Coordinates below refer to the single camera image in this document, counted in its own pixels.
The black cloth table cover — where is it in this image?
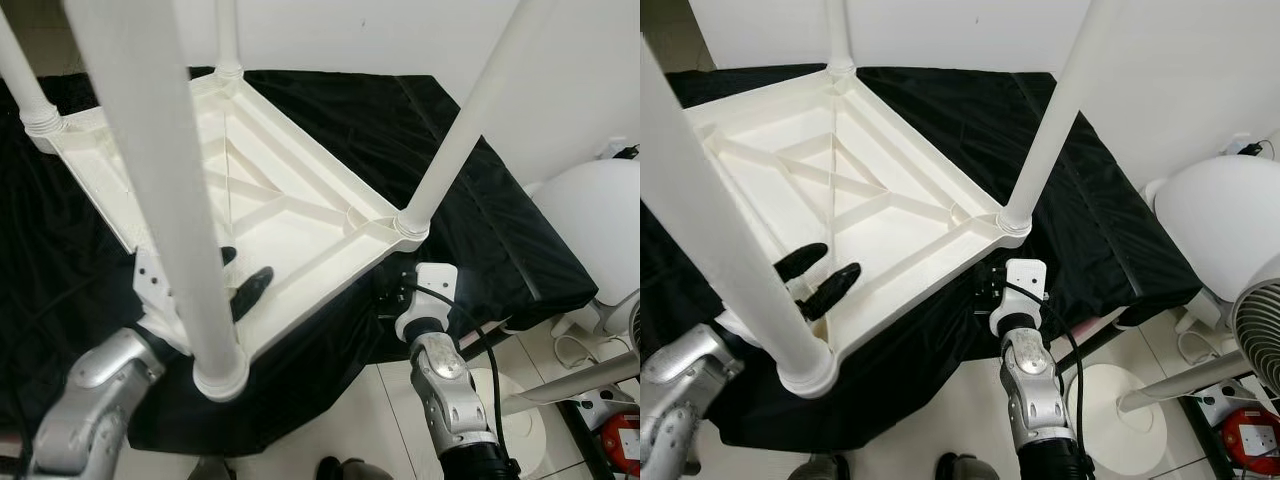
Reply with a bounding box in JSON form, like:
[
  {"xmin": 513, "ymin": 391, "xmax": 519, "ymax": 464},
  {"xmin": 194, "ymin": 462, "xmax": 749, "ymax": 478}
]
[
  {"xmin": 0, "ymin": 68, "xmax": 601, "ymax": 456},
  {"xmin": 640, "ymin": 65, "xmax": 1206, "ymax": 451}
]

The black left robot foot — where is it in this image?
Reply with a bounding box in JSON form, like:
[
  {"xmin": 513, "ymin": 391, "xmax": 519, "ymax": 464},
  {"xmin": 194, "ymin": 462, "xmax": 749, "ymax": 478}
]
[{"xmin": 790, "ymin": 455, "xmax": 851, "ymax": 480}]

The black robot foot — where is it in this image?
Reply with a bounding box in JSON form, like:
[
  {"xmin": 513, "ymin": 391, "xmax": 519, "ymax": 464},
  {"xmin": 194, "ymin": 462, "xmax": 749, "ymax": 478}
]
[
  {"xmin": 315, "ymin": 457, "xmax": 396, "ymax": 480},
  {"xmin": 790, "ymin": 455, "xmax": 851, "ymax": 480},
  {"xmin": 935, "ymin": 452, "xmax": 1001, "ymax": 480}
]

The white round stand base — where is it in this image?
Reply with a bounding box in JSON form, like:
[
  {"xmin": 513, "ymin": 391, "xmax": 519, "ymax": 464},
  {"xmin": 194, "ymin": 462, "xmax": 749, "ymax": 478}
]
[
  {"xmin": 470, "ymin": 368, "xmax": 549, "ymax": 476},
  {"xmin": 1068, "ymin": 362, "xmax": 1181, "ymax": 476}
]

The black right robot foot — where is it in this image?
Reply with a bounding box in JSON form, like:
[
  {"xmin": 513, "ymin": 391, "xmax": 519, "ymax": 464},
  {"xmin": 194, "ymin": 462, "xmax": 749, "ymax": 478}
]
[
  {"xmin": 315, "ymin": 457, "xmax": 396, "ymax": 480},
  {"xmin": 935, "ymin": 452, "xmax": 1001, "ymax": 480}
]

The white stand pole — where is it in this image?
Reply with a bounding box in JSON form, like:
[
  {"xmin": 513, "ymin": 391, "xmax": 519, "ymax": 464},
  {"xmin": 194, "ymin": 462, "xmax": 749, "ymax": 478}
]
[
  {"xmin": 1118, "ymin": 352, "xmax": 1251, "ymax": 415},
  {"xmin": 500, "ymin": 352, "xmax": 641, "ymax": 417}
]

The white rounded appliance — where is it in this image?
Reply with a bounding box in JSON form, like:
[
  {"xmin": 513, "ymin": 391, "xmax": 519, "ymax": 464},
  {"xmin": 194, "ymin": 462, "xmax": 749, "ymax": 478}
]
[
  {"xmin": 1143, "ymin": 155, "xmax": 1280, "ymax": 301},
  {"xmin": 525, "ymin": 160, "xmax": 641, "ymax": 311}
]

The white power adapter box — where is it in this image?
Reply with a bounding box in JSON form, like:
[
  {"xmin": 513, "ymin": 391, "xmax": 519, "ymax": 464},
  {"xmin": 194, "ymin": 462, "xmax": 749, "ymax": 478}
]
[
  {"xmin": 575, "ymin": 388, "xmax": 636, "ymax": 429},
  {"xmin": 1195, "ymin": 380, "xmax": 1256, "ymax": 426}
]

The red round canister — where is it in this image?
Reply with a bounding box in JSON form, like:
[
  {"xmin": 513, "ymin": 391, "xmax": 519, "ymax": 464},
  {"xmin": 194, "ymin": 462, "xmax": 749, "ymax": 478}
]
[
  {"xmin": 1220, "ymin": 408, "xmax": 1280, "ymax": 476},
  {"xmin": 598, "ymin": 415, "xmax": 641, "ymax": 476}
]

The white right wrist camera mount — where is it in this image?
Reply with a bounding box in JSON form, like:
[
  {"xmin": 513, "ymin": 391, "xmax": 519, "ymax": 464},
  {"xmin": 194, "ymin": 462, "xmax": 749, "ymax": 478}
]
[
  {"xmin": 395, "ymin": 262, "xmax": 459, "ymax": 343},
  {"xmin": 990, "ymin": 258, "xmax": 1047, "ymax": 338}
]

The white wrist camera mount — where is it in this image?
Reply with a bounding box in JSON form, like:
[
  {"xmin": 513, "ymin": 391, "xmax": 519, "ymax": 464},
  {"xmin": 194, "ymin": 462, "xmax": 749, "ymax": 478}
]
[
  {"xmin": 132, "ymin": 248, "xmax": 191, "ymax": 346},
  {"xmin": 990, "ymin": 258, "xmax": 1047, "ymax": 338},
  {"xmin": 395, "ymin": 262, "xmax": 459, "ymax": 343}
]

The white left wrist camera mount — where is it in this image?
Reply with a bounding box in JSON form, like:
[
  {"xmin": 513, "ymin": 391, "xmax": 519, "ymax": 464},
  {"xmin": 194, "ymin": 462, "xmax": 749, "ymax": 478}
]
[{"xmin": 132, "ymin": 248, "xmax": 191, "ymax": 346}]

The white floor cable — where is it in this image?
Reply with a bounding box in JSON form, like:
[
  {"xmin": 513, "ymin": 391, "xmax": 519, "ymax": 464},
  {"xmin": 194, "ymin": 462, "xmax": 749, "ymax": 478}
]
[
  {"xmin": 1175, "ymin": 305, "xmax": 1226, "ymax": 361},
  {"xmin": 548, "ymin": 318, "xmax": 601, "ymax": 373}
]

